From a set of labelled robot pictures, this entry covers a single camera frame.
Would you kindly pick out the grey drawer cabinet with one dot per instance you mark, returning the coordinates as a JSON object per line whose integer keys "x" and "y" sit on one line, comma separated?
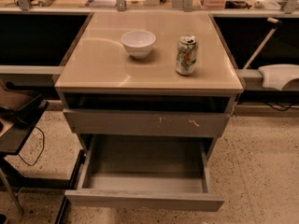
{"x": 101, "y": 75}

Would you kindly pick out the grey middle drawer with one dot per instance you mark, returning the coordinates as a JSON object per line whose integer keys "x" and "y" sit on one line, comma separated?
{"x": 148, "y": 123}

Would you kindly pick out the grey open bottom drawer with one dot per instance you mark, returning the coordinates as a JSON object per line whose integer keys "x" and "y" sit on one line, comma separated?
{"x": 151, "y": 172}

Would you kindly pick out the white green soda can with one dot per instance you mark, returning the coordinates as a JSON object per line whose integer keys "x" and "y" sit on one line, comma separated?
{"x": 186, "y": 55}

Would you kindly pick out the white ceramic bowl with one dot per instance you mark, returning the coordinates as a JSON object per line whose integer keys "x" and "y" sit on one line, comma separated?
{"x": 138, "y": 43}

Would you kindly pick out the black side cart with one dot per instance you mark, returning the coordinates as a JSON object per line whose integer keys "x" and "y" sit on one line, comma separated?
{"x": 20, "y": 111}

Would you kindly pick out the grey rod with cap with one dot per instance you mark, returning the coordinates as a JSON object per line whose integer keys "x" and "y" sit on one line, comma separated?
{"x": 276, "y": 23}

